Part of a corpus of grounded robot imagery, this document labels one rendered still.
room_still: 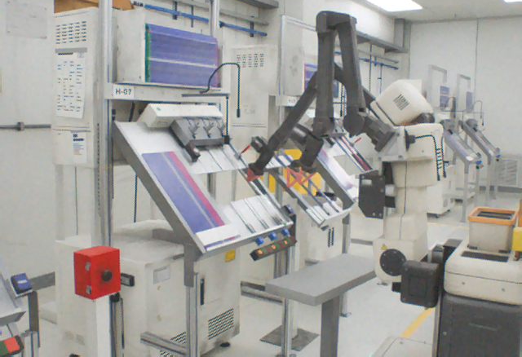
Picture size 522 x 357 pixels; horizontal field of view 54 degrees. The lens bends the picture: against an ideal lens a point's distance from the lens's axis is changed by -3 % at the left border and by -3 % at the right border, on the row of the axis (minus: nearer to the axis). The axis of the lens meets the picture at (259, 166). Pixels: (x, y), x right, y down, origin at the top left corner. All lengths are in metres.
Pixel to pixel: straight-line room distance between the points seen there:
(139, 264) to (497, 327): 1.41
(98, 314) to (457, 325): 1.21
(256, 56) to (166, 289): 1.82
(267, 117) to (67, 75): 1.48
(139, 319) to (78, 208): 1.85
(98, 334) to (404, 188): 1.21
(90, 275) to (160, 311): 0.64
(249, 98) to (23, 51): 1.55
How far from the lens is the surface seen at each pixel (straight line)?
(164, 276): 2.38
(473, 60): 9.85
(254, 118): 3.59
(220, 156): 2.62
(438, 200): 6.80
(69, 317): 2.80
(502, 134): 9.71
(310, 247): 3.50
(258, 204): 2.53
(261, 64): 3.57
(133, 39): 2.41
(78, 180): 4.07
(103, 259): 1.87
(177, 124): 2.49
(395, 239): 1.97
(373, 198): 1.95
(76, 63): 2.52
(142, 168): 2.21
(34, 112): 3.83
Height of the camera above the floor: 1.26
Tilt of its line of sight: 6 degrees down
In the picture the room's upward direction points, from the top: 1 degrees clockwise
